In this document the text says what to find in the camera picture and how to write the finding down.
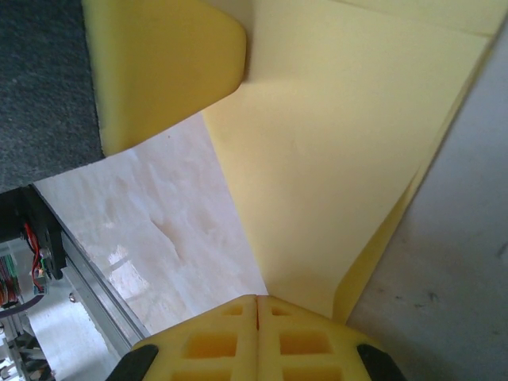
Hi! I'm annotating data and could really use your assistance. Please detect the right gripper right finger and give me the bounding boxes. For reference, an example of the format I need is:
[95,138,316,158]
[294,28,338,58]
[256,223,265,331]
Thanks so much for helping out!
[256,294,408,381]

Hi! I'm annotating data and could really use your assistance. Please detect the multicoloured ribbon wires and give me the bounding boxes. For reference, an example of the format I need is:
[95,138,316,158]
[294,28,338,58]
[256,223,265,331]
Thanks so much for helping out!
[0,253,21,310]

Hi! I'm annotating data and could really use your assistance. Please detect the aluminium frame rack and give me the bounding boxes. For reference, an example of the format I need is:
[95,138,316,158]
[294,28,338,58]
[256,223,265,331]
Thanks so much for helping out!
[0,317,56,381]

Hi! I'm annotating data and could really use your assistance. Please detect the short red wire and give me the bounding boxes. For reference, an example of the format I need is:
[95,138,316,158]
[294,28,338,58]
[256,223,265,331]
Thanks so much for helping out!
[23,222,45,275]

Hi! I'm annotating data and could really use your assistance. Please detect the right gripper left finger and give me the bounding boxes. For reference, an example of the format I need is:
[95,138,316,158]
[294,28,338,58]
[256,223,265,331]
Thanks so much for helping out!
[113,294,259,381]

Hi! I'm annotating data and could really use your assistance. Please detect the yellow paper sheet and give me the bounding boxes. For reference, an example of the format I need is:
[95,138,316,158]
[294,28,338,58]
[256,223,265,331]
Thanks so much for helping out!
[202,0,508,322]

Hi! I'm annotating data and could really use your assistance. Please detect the small controller circuit board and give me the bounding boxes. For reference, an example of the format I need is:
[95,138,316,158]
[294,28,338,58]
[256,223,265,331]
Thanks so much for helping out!
[30,264,52,295]

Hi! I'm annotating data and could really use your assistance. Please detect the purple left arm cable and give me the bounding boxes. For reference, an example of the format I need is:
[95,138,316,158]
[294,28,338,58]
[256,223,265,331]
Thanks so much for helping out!
[0,293,45,319]

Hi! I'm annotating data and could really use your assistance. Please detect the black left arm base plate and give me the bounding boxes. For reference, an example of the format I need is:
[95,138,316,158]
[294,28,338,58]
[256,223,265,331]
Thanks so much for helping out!
[0,185,65,281]

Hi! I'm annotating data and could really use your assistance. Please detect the long aluminium mounting rail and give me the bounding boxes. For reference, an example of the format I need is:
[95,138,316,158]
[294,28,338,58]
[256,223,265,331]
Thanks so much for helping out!
[29,182,187,358]

